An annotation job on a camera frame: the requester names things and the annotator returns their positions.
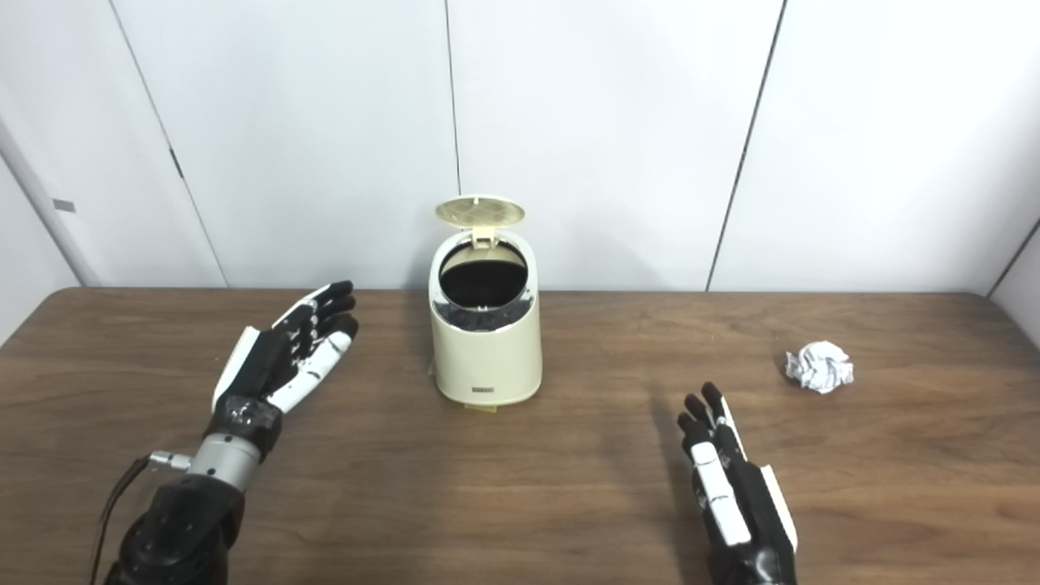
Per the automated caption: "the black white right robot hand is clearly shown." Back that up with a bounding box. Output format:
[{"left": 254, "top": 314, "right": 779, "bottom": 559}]
[{"left": 677, "top": 382, "right": 800, "bottom": 585}]

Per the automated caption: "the white paper ball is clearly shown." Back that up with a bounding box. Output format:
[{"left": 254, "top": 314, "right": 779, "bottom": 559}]
[{"left": 784, "top": 340, "right": 855, "bottom": 395}]

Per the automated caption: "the black bin liner bag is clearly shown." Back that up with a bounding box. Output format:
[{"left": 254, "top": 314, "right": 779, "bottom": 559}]
[{"left": 439, "top": 244, "right": 533, "bottom": 332}]

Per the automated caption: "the round cream bin lid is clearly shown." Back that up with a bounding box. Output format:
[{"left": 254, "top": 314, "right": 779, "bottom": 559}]
[{"left": 435, "top": 195, "right": 526, "bottom": 249}]

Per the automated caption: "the cream-colored trash bin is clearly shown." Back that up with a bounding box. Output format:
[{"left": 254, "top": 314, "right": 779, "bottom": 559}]
[{"left": 428, "top": 230, "right": 544, "bottom": 407}]

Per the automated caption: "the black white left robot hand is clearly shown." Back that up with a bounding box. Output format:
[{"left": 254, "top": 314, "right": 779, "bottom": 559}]
[{"left": 207, "top": 280, "right": 360, "bottom": 460}]

